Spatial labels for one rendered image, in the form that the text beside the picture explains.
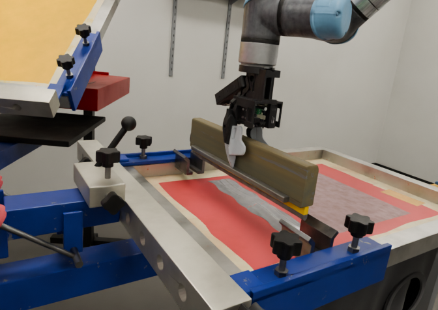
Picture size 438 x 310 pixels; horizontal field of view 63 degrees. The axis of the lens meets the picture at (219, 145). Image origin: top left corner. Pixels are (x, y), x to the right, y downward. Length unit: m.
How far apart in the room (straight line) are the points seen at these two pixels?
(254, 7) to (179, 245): 0.43
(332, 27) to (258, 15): 0.14
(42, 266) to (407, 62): 4.50
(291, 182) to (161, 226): 0.24
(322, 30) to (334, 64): 3.33
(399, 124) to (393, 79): 0.55
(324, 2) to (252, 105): 0.21
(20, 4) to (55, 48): 0.32
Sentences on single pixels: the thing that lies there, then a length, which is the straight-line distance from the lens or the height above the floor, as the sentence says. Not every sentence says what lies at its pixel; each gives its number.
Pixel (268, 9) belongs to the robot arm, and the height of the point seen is 1.38.
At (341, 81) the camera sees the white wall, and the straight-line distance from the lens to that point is 4.12.
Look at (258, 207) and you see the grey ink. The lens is 0.84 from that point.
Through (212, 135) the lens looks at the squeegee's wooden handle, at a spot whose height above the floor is 1.11.
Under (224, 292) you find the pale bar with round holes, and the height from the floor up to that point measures 1.04.
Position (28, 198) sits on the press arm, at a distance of 0.66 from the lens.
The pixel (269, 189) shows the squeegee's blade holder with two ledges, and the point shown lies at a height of 1.06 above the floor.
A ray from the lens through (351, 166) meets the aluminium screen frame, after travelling 1.29.
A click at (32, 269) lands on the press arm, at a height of 0.92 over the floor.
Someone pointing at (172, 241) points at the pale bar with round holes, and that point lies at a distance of 0.51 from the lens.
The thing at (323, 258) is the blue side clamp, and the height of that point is 1.00.
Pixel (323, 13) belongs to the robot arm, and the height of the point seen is 1.38.
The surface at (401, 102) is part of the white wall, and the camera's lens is 4.80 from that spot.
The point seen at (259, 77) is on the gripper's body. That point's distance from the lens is 0.69.
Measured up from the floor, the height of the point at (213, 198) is 0.96.
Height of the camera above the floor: 1.30
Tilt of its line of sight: 15 degrees down
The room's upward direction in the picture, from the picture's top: 6 degrees clockwise
